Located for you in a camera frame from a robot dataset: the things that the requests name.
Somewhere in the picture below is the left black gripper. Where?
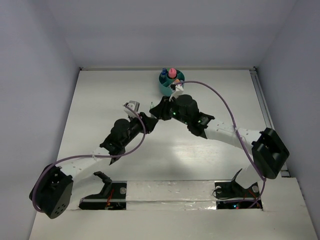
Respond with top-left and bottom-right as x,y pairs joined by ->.
121,112 -> 157,147

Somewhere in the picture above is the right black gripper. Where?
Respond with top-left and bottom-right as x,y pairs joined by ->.
149,95 -> 190,125

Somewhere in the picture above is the blue cap white pen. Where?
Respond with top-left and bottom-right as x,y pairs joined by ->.
160,67 -> 167,81

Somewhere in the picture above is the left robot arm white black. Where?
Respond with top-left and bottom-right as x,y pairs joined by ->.
29,112 -> 158,219

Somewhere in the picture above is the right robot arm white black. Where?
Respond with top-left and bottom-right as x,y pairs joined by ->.
149,94 -> 290,196

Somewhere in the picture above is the teal round organizer container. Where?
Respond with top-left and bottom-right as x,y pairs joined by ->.
158,68 -> 185,97

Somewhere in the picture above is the pink topped centre tube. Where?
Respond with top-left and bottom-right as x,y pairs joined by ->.
167,68 -> 178,80

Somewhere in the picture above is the foil covered front board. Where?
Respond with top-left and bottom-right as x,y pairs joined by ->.
125,180 -> 217,211

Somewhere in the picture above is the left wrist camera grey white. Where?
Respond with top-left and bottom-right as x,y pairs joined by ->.
124,100 -> 140,118

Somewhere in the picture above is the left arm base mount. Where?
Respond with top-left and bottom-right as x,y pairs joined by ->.
78,171 -> 127,210

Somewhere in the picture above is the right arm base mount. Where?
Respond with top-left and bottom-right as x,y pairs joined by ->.
212,169 -> 260,210

